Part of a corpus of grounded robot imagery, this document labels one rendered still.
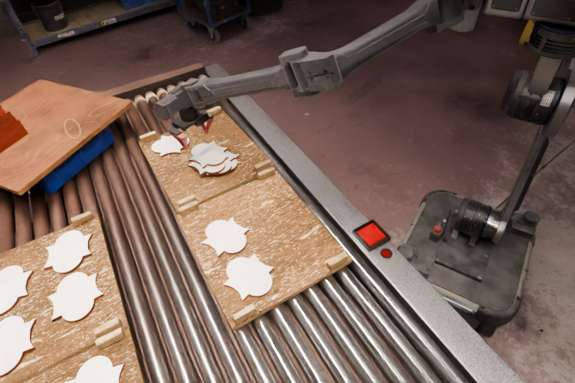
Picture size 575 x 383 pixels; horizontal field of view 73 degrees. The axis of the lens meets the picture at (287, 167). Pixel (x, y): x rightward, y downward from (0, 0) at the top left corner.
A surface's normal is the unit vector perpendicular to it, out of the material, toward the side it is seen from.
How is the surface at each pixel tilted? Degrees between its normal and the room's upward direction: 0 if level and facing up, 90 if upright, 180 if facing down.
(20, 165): 0
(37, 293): 0
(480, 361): 0
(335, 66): 70
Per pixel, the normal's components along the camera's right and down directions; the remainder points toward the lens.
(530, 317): -0.05, -0.72
